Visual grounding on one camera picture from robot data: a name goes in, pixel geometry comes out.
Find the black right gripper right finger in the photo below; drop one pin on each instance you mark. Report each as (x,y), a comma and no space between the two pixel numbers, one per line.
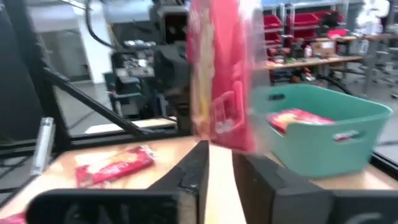
(280,199)

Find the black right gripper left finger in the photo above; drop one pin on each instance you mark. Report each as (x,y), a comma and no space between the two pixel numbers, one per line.
(109,205)

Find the red popcorn bag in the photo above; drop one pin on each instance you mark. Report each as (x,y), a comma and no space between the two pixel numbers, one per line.
(11,218)
(295,118)
(227,77)
(115,168)

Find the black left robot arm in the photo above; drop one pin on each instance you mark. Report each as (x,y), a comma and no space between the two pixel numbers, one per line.
(172,71)

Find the teal plastic basket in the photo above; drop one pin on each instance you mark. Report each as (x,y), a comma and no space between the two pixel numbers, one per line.
(311,152)

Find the black equipment rack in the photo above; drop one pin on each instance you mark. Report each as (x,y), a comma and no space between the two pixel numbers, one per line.
(133,71)

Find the long wooden workbench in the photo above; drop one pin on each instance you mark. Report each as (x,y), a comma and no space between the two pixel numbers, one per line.
(311,61)

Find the cardboard box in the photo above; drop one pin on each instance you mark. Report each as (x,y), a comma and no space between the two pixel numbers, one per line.
(323,48)

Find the red bin shelf rack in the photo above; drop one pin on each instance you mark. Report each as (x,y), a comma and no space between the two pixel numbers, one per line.
(298,21)

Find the white humanoid robot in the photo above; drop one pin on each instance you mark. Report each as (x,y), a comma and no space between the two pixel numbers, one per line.
(373,15)

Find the silver metal bracket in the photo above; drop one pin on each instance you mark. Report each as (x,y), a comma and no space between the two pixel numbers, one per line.
(43,143)

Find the black diagonal frame strut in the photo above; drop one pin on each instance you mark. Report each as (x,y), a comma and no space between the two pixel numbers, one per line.
(93,105)

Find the black frame post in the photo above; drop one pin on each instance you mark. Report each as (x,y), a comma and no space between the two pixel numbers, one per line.
(18,77)

